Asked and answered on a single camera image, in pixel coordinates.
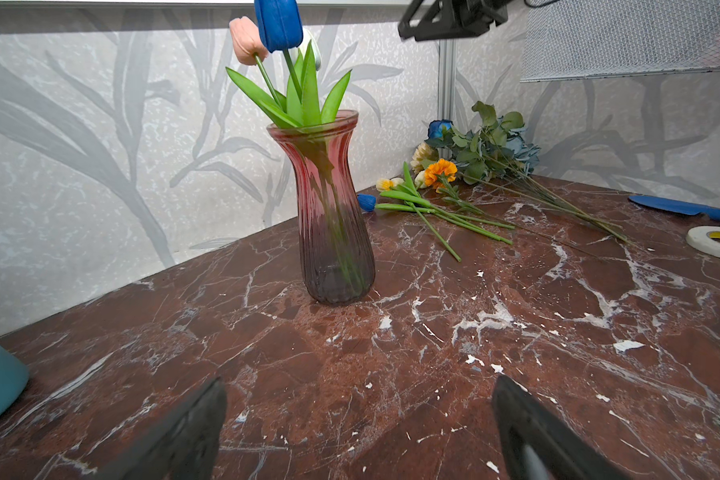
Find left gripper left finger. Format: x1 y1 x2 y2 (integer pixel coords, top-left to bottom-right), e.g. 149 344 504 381
92 377 227 479

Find blue tulip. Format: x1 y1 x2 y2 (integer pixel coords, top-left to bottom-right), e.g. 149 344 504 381
254 0 305 107
356 191 514 262

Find white tulip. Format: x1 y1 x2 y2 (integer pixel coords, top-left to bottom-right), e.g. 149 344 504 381
298 30 351 126

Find pink glass vase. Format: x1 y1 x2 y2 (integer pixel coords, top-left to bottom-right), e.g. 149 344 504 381
267 109 376 306

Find pink tulip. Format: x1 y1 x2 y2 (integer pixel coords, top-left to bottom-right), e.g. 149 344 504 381
226 16 302 129

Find blue green flower bouquet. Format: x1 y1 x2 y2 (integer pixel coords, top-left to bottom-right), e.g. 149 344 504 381
426 101 628 242

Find pale cream tulip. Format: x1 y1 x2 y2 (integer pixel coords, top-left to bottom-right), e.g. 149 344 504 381
410 142 438 189

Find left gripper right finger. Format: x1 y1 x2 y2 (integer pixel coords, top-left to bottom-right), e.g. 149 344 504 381
492 375 628 479

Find white tape roll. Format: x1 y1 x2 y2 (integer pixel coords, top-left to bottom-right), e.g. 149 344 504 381
686 226 720 259

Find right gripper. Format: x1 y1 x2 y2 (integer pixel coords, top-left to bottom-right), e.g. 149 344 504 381
398 0 510 42

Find yellow tulip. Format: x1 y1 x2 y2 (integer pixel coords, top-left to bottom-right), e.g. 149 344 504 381
376 161 514 246

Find white wire basket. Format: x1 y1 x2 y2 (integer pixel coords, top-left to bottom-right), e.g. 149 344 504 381
521 1 720 82

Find orange marigold flower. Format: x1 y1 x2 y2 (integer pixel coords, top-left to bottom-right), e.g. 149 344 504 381
414 159 515 230

